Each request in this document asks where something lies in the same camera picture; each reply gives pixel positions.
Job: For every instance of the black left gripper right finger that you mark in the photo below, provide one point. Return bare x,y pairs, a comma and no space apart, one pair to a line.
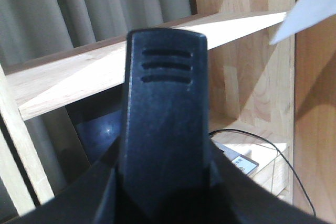
235,198

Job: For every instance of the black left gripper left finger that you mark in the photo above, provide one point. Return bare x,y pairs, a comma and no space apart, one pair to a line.
90,199

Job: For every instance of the wooden shelf unit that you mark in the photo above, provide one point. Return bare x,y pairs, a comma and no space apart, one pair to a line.
283,92

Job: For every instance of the white paper sheets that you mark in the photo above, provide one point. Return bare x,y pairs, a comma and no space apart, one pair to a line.
303,15

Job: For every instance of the white label sticker right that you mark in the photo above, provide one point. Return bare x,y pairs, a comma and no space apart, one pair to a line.
245,165

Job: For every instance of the grey curtain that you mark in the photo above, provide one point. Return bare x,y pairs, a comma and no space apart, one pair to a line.
34,28

